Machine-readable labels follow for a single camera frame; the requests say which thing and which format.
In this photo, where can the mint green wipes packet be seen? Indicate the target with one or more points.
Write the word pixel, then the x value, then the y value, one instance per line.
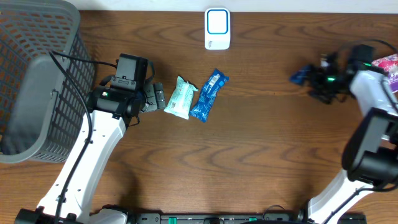
pixel 181 99

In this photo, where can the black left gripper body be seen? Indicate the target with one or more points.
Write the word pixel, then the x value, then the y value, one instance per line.
pixel 152 97

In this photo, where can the grey plastic mesh basket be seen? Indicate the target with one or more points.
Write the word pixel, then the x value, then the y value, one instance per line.
pixel 45 67

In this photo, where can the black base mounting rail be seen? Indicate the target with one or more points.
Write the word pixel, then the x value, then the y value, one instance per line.
pixel 159 218

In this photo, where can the white barcode scanner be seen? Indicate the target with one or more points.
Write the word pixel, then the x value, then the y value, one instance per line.
pixel 217 28

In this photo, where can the blue snack wrapper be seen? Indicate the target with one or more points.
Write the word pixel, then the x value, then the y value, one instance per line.
pixel 208 95

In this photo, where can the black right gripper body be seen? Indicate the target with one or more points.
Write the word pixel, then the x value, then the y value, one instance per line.
pixel 327 86

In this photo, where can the purple noodle packet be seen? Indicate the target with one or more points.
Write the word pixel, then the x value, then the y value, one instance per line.
pixel 390 65

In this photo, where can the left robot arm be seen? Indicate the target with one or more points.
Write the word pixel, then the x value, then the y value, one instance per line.
pixel 70 198

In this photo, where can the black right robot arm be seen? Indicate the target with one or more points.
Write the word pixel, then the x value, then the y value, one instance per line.
pixel 367 167

